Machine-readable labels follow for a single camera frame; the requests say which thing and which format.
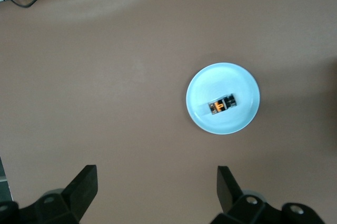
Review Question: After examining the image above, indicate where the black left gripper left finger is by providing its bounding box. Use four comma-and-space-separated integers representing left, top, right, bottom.
0, 164, 99, 224

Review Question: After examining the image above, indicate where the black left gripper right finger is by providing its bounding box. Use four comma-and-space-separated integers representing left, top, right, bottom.
212, 165, 325, 224

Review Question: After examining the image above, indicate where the light blue round plate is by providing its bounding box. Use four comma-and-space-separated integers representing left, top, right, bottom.
185, 62, 262, 135

